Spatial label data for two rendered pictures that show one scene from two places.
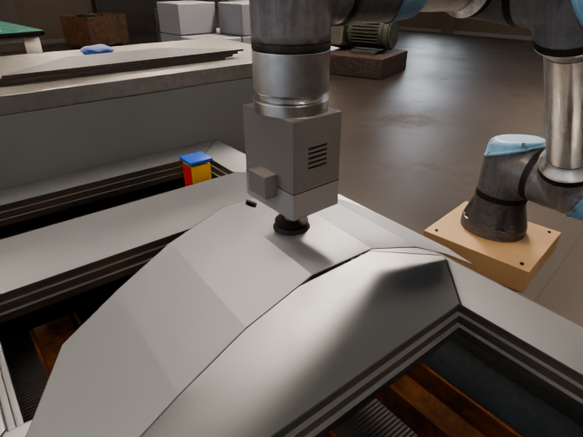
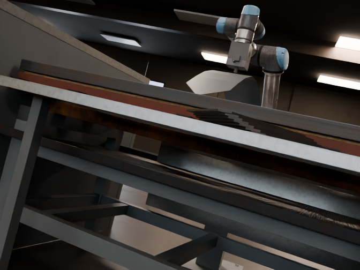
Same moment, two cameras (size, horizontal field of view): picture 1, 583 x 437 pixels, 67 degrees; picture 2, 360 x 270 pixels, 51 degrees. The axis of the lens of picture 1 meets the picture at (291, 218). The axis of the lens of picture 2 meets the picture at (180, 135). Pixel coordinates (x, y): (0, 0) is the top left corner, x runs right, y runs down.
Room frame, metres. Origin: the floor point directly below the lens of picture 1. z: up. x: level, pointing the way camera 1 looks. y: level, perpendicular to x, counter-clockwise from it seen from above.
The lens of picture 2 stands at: (-0.92, 0.93, 0.69)
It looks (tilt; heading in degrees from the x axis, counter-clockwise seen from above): 1 degrees up; 331
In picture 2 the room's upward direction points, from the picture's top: 14 degrees clockwise
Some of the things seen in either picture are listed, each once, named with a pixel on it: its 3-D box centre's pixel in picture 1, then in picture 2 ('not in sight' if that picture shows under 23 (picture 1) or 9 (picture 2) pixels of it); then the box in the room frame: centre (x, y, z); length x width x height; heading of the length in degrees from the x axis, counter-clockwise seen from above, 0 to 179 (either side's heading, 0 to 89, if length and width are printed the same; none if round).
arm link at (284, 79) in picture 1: (289, 73); (244, 37); (0.44, 0.00, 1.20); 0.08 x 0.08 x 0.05
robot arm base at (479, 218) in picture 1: (497, 208); not in sight; (0.95, -0.50, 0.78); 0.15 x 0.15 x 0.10
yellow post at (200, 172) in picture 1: (199, 197); not in sight; (1.02, 0.24, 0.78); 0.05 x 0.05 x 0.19; 38
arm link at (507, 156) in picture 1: (513, 164); not in sight; (0.94, -0.51, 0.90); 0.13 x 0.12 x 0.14; 34
